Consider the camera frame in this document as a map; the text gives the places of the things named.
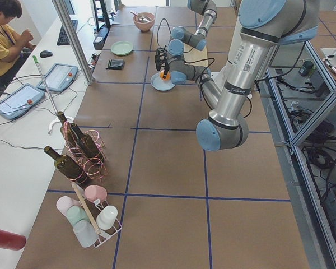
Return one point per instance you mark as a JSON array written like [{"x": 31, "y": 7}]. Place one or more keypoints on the aluminium frame post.
[{"x": 65, "y": 19}]

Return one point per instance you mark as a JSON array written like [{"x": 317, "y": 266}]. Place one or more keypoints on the copper wire bottle rack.
[{"x": 96, "y": 171}]

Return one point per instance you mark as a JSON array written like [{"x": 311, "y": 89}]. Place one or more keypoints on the red thermos bottle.
[{"x": 11, "y": 241}]

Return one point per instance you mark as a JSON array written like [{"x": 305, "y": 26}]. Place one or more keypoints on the orange fruit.
[{"x": 165, "y": 75}]

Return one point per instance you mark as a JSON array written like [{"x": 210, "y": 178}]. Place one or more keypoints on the black computer mouse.
[{"x": 45, "y": 54}]

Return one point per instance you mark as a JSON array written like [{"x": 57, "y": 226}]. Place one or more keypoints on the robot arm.
[
  {"x": 260, "y": 26},
  {"x": 180, "y": 70}
]

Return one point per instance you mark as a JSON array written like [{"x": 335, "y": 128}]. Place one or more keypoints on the folded grey cloth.
[{"x": 115, "y": 64}]

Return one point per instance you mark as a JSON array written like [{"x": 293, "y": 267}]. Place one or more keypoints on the teach pendant tablet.
[
  {"x": 60, "y": 76},
  {"x": 20, "y": 101}
]

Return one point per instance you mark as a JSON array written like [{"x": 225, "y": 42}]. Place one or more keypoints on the wooden cutting board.
[{"x": 195, "y": 57}]

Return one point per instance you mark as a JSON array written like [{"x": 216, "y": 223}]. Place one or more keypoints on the light blue plate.
[{"x": 159, "y": 84}]

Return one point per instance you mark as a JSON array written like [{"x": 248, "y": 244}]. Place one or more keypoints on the person in yellow shirt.
[{"x": 15, "y": 48}]

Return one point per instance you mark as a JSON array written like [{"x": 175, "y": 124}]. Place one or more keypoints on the black keyboard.
[{"x": 63, "y": 38}]

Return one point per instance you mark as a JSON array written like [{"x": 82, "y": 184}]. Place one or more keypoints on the light green plate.
[{"x": 122, "y": 48}]

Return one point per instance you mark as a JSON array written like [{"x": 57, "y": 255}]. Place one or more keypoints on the white cup rack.
[{"x": 87, "y": 231}]

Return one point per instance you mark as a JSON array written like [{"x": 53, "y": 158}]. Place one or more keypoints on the pink bowl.
[{"x": 145, "y": 26}]

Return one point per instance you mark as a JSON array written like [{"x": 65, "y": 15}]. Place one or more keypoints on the white cup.
[{"x": 106, "y": 218}]

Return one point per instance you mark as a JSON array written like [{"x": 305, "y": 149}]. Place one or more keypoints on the pink cup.
[{"x": 95, "y": 192}]

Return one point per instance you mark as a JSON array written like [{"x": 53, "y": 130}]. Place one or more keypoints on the metal scoop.
[{"x": 140, "y": 17}]

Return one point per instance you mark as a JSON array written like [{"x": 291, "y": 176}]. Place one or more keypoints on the dark wine bottle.
[
  {"x": 68, "y": 135},
  {"x": 87, "y": 145},
  {"x": 68, "y": 167}
]

